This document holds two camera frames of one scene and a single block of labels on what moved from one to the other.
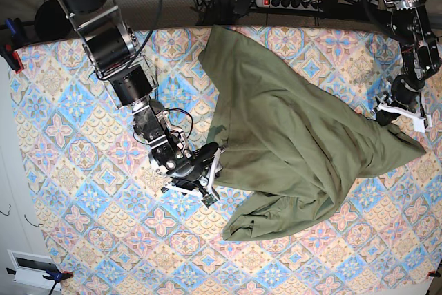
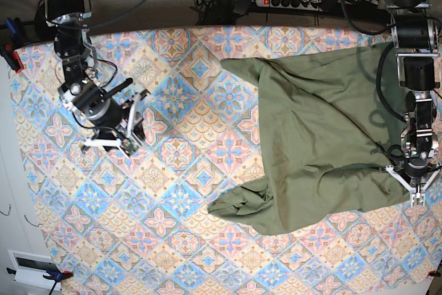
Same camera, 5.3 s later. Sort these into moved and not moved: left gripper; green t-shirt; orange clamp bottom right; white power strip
Moved: green t-shirt; left gripper
Not moved: white power strip; orange clamp bottom right
